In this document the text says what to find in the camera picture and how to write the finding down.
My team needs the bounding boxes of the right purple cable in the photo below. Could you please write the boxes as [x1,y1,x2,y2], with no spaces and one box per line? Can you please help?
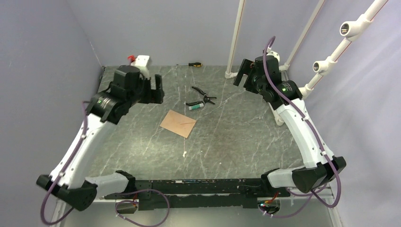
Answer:
[258,36,342,219]

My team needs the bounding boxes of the purple cable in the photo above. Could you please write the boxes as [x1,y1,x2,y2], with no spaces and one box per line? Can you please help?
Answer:
[40,101,171,227]
[258,36,342,219]

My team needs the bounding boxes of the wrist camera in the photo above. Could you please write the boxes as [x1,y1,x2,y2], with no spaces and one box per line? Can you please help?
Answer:
[266,50,280,63]
[127,55,152,68]

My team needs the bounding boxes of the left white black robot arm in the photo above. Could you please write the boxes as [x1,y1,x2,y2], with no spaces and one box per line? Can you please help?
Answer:
[36,65,164,211]

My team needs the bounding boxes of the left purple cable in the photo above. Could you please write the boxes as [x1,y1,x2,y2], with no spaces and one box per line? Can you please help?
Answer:
[40,101,171,227]

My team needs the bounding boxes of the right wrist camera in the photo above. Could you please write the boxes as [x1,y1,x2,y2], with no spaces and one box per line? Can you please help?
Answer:
[266,50,280,63]

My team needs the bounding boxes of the green white glue stick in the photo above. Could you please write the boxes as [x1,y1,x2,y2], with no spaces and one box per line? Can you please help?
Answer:
[188,103,204,111]

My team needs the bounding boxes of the yellow black screwdriver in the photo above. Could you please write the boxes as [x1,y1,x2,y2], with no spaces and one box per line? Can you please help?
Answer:
[177,62,202,67]

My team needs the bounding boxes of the brown paper envelope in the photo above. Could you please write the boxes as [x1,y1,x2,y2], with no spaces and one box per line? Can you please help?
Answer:
[160,110,197,138]

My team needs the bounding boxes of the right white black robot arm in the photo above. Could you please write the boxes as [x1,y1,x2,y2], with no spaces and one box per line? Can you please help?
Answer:
[233,55,346,196]

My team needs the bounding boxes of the black pliers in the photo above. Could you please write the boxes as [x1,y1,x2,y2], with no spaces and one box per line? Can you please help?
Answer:
[185,86,218,107]

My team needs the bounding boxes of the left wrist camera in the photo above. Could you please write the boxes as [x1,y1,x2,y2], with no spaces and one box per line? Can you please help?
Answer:
[127,55,152,68]

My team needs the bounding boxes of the white PVC pipe frame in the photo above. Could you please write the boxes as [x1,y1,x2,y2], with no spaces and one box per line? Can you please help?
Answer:
[235,0,401,130]

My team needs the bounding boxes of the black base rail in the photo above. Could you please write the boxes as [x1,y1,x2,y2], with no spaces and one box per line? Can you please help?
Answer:
[104,178,290,211]

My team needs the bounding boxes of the aluminium frame rail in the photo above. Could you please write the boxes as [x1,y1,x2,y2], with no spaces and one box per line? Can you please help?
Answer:
[65,185,342,227]

